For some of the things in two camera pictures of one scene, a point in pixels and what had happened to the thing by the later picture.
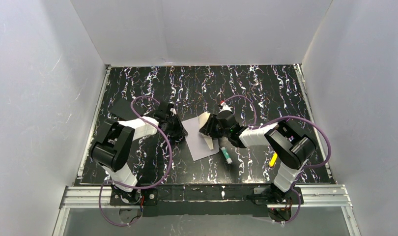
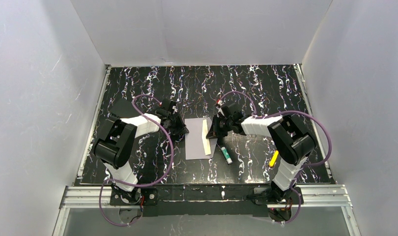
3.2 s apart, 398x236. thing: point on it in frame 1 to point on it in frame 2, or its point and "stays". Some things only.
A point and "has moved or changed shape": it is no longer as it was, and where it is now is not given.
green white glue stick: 229,160 stays
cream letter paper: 202,119 has moved or changed shape
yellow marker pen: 273,158 stays
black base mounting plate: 229,200 stays
